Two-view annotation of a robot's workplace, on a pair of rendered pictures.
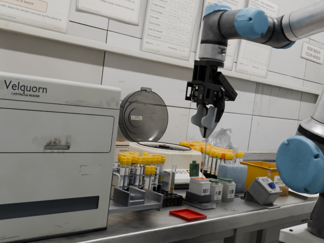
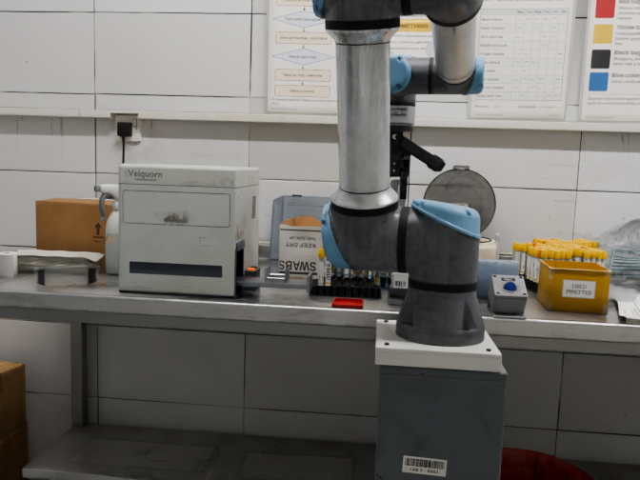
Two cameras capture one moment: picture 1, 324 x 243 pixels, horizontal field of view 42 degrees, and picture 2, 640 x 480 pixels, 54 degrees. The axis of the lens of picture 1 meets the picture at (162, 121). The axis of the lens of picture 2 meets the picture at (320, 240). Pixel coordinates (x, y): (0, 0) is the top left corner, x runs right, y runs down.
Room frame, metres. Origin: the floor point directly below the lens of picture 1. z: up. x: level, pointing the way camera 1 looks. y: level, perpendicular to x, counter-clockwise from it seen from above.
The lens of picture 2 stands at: (0.12, -1.12, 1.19)
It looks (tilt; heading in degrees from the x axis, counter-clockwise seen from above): 7 degrees down; 50
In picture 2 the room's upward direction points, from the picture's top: 2 degrees clockwise
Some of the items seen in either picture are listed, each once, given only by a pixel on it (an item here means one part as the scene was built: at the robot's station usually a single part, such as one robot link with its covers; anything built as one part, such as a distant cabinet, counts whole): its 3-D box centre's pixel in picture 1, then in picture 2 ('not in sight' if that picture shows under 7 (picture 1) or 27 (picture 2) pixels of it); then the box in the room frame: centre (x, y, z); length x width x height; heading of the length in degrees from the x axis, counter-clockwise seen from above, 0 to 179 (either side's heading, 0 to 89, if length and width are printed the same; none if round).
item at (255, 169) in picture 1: (263, 178); (571, 286); (1.51, -0.39, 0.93); 0.13 x 0.13 x 0.10; 41
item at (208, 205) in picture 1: (198, 198); (399, 293); (1.20, -0.13, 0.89); 0.09 x 0.05 x 0.04; 45
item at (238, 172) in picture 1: (231, 180); (494, 281); (1.40, -0.25, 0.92); 0.10 x 0.07 x 0.10; 129
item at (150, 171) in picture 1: (153, 183); (346, 270); (1.15, 0.00, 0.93); 0.17 x 0.09 x 0.11; 135
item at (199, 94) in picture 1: (207, 83); (393, 152); (1.17, -0.11, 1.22); 0.09 x 0.08 x 0.12; 135
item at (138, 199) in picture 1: (121, 200); (268, 277); (0.96, 0.07, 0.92); 0.21 x 0.07 x 0.05; 135
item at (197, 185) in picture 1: (199, 189); (400, 282); (1.20, -0.13, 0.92); 0.05 x 0.04 x 0.06; 45
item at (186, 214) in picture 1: (188, 214); (348, 303); (1.07, -0.09, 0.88); 0.07 x 0.07 x 0.01; 45
